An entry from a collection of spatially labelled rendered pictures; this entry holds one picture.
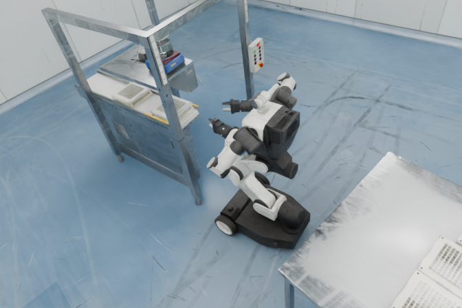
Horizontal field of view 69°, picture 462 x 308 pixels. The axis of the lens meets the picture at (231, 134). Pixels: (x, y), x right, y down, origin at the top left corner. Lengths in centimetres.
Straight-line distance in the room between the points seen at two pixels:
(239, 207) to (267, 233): 32
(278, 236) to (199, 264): 66
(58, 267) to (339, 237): 231
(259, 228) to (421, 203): 118
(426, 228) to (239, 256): 139
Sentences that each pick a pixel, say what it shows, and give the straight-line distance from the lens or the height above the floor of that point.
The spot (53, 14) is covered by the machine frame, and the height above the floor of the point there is 166.
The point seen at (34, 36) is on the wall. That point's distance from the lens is 551.
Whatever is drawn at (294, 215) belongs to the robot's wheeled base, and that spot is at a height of 34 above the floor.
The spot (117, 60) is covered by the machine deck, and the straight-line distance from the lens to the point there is 278.
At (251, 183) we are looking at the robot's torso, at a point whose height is 45.
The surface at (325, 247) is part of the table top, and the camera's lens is 193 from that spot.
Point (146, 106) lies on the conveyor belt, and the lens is 294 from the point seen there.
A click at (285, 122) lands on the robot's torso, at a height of 121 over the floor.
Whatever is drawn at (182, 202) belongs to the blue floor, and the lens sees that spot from 322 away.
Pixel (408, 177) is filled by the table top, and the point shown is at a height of 82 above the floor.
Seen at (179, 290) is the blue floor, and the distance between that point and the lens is 281.
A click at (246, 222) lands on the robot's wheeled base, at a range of 278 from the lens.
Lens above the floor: 250
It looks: 42 degrees down
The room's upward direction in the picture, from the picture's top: 9 degrees counter-clockwise
